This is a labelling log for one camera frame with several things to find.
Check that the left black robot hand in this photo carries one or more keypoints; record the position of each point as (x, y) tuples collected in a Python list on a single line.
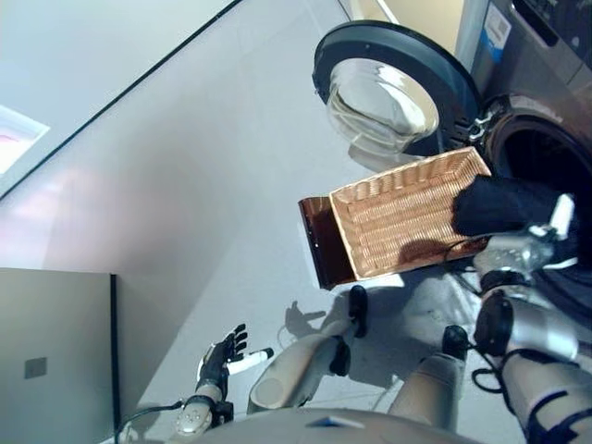
[(217, 361)]

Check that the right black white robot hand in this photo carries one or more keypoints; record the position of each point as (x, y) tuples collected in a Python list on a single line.
[(562, 215)]

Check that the wide black garment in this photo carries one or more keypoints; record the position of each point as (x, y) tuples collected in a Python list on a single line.
[(495, 205)]

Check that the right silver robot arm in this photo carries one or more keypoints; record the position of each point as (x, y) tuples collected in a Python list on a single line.
[(536, 328)]

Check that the dark grey washing machine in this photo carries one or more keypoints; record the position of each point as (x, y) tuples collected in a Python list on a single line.
[(532, 69)]

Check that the round glass washing machine door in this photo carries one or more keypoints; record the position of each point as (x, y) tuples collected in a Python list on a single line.
[(384, 92)]

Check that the brown glossy stool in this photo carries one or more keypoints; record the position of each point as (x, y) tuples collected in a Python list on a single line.
[(319, 240)]

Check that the grey cabinet with black edge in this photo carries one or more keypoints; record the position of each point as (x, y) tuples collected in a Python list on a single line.
[(60, 324)]

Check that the grey robot torso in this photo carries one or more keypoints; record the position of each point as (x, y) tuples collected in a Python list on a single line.
[(370, 432)]

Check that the wicker laundry basket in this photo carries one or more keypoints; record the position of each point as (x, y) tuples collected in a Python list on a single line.
[(393, 222)]

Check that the grey square socket plate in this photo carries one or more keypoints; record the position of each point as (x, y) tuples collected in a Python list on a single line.
[(35, 368)]

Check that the blue white energy label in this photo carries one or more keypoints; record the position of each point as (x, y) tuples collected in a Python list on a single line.
[(490, 46)]

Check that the white side panel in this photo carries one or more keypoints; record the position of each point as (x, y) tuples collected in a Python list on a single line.
[(467, 46)]

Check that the right silver robot leg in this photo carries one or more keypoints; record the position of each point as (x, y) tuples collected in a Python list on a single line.
[(430, 384)]

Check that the white recessed wall panel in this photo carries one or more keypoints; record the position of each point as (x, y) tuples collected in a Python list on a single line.
[(18, 134)]

